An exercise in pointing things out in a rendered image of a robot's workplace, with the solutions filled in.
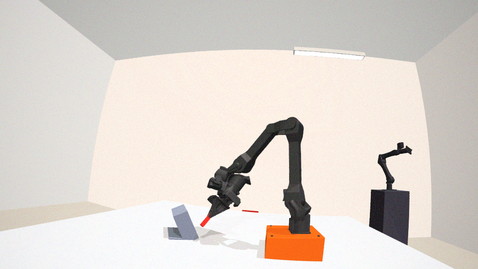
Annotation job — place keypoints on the red peg with white band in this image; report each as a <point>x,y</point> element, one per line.
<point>205,221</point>

